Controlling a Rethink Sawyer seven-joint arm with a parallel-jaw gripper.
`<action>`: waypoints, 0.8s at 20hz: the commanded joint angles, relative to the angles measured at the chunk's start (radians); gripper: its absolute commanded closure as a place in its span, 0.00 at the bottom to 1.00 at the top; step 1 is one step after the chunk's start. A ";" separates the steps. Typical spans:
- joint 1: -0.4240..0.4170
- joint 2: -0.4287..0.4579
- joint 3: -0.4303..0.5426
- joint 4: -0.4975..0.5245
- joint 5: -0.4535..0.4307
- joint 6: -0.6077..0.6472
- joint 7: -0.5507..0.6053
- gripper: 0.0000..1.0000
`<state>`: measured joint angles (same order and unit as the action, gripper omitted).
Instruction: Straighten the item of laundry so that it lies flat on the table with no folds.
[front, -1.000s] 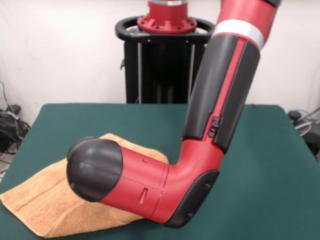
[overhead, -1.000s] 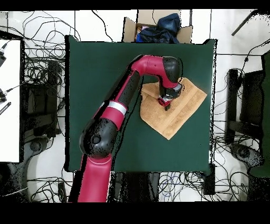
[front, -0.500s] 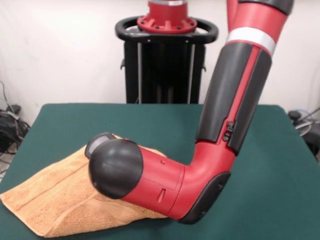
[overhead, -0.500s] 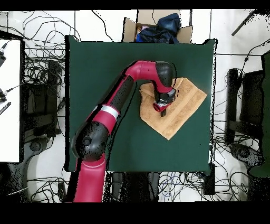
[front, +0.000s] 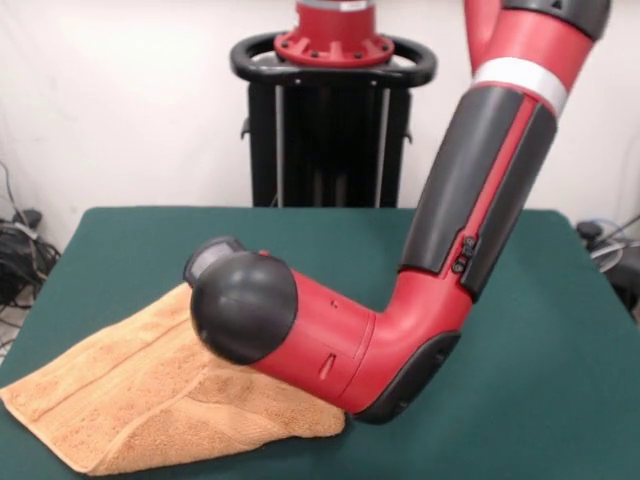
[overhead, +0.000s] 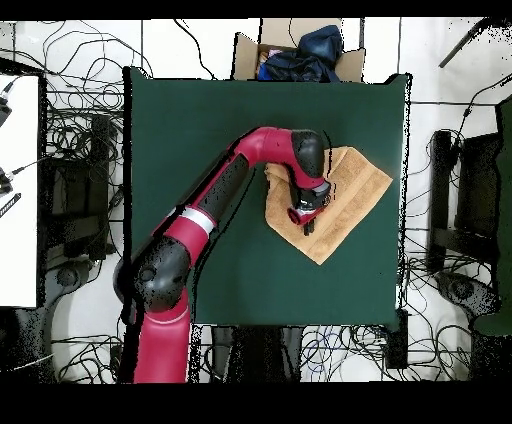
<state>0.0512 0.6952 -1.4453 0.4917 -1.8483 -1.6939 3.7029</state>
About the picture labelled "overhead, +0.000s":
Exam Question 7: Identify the tan terry towel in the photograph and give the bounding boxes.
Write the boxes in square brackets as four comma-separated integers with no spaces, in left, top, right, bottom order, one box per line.
[263,145,394,266]

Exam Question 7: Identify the black flat strip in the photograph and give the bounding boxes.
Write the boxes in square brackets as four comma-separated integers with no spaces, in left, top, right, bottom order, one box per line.
[0,192,22,219]

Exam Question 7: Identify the black rectangular block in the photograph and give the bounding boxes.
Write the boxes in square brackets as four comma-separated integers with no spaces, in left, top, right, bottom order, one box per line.
[385,308,410,370]

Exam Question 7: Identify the dark green table cloth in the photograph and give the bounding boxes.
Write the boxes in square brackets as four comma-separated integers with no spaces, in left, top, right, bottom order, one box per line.
[123,65,411,327]

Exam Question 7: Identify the dark blue clothes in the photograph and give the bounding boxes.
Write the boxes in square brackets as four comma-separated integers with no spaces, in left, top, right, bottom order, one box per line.
[257,24,345,83]

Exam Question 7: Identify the dark chair base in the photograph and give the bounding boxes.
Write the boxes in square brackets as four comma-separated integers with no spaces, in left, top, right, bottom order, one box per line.
[435,271,499,317]

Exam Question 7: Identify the cardboard box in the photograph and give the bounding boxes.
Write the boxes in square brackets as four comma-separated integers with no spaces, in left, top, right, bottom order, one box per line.
[231,17,366,83]

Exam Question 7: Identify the green covered table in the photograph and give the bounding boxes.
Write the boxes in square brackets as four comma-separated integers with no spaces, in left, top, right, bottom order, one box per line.
[471,95,512,337]

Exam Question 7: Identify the black rod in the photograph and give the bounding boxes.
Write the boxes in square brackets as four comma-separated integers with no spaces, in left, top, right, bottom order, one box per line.
[438,17,491,69]

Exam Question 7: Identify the grey chair base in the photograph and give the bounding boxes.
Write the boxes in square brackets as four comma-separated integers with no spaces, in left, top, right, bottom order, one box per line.
[43,257,97,313]

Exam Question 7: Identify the white desk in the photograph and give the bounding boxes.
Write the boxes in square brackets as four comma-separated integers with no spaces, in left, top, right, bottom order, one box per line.
[0,73,41,309]

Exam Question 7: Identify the blue cable bundle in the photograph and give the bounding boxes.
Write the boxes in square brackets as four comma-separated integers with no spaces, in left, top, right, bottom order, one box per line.
[299,323,386,379]

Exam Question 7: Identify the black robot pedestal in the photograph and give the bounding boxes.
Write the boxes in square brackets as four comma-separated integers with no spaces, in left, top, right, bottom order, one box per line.
[210,324,305,383]

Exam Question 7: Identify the black metal frame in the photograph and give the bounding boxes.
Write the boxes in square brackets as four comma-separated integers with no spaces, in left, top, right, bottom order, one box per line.
[425,129,501,273]
[39,113,117,261]

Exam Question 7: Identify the single black cable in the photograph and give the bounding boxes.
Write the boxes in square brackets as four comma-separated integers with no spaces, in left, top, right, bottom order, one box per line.
[173,18,217,79]

